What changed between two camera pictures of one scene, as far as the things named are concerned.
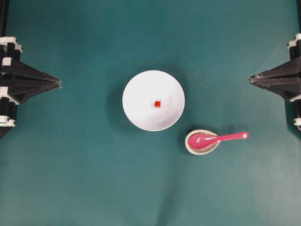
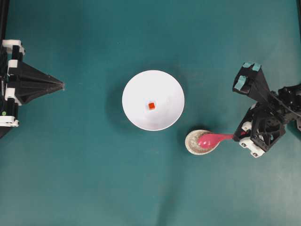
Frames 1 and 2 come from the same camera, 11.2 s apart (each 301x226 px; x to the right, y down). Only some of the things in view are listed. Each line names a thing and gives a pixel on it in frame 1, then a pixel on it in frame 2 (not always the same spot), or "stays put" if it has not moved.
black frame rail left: x=4 y=11 stays put
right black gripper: x=294 y=44 → x=263 y=127
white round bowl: x=140 y=94 stays put
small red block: x=157 y=103 → x=151 y=105
